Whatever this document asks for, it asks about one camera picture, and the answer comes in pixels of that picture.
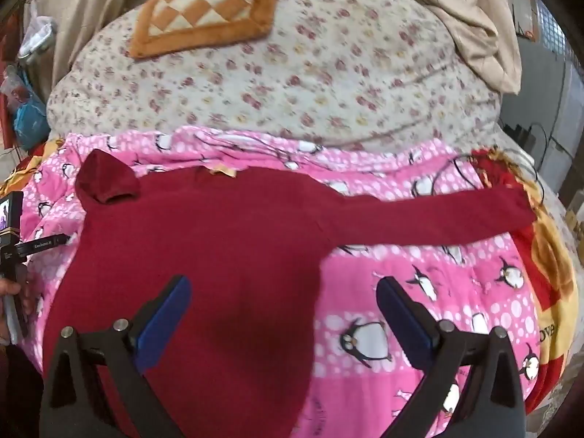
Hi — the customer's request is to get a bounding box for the blue plastic bag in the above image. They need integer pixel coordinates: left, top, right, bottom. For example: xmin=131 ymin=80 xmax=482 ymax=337
xmin=11 ymin=73 xmax=49 ymax=147

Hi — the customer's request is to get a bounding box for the red and yellow blanket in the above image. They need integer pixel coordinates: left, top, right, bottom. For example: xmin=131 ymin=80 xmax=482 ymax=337
xmin=470 ymin=146 xmax=578 ymax=414

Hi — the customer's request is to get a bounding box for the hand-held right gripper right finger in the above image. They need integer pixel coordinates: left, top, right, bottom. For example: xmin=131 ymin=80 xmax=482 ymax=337
xmin=376 ymin=276 xmax=525 ymax=438

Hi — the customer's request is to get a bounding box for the white plastic bag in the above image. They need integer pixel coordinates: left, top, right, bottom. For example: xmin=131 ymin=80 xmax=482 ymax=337
xmin=18 ymin=2 xmax=58 ymax=62

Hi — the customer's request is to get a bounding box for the beige curtain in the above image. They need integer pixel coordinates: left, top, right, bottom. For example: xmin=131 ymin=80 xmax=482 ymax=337
xmin=27 ymin=0 xmax=151 ymax=101

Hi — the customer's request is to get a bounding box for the pink penguin print blanket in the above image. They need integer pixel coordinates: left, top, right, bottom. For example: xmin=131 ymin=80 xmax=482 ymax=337
xmin=18 ymin=128 xmax=543 ymax=438

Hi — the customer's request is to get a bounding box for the floral bed sheet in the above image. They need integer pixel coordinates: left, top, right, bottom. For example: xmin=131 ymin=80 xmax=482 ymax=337
xmin=46 ymin=0 xmax=516 ymax=156

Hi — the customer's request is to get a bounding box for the person's left hand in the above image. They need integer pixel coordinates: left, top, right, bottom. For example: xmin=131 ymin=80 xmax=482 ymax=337
xmin=0 ymin=278 xmax=35 ymax=344

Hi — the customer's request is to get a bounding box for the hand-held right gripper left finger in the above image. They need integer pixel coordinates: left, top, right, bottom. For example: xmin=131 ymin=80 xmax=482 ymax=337
xmin=40 ymin=275 xmax=192 ymax=438

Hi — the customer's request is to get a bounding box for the beige crumpled cloth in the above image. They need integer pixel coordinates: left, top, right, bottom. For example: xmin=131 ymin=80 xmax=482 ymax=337
xmin=351 ymin=0 xmax=523 ymax=94

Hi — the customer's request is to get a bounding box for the dark red sweater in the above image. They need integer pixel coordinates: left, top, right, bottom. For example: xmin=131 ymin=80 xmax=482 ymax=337
xmin=41 ymin=150 xmax=537 ymax=438

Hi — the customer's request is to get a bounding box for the black cable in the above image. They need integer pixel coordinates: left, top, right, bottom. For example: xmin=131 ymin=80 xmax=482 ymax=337
xmin=435 ymin=146 xmax=548 ymax=211

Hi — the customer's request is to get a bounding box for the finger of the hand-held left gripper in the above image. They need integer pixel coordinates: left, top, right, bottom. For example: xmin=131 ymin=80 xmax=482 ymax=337
xmin=14 ymin=234 xmax=71 ymax=256

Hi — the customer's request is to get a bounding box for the orange towel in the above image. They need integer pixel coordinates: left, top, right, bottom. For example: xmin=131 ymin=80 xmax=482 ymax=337
xmin=129 ymin=0 xmax=286 ymax=60

